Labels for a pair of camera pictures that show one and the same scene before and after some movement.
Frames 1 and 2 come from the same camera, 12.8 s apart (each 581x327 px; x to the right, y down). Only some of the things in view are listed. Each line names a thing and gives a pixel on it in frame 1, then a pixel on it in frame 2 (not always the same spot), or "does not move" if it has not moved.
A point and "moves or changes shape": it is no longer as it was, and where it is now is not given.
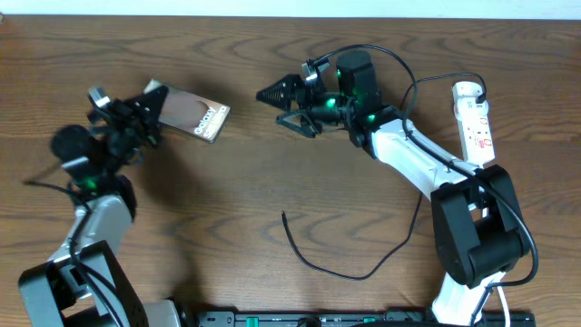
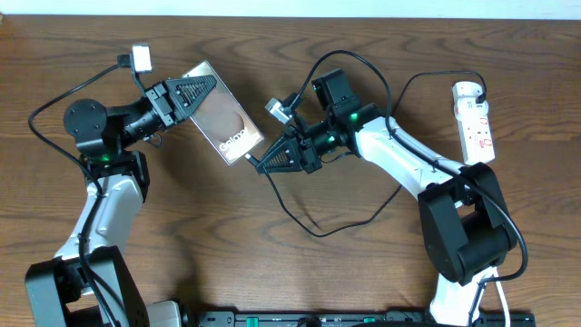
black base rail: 486,318 does not move
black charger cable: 480,99 to 398,191
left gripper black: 132,120 to 160,104
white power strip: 474,123 does not move
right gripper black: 293,85 to 300,151
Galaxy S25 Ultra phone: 201,118 moves or changes shape
